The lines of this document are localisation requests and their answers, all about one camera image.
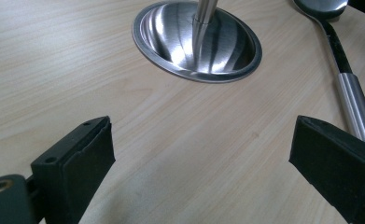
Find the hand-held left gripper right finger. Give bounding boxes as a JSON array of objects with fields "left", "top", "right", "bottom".
[{"left": 288, "top": 115, "right": 365, "bottom": 224}]

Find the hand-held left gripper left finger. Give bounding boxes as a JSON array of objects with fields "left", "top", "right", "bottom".
[{"left": 30, "top": 116, "right": 117, "bottom": 224}]

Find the steel-handled black serving spoon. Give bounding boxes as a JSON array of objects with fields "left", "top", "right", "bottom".
[{"left": 292, "top": 0, "right": 365, "bottom": 149}]

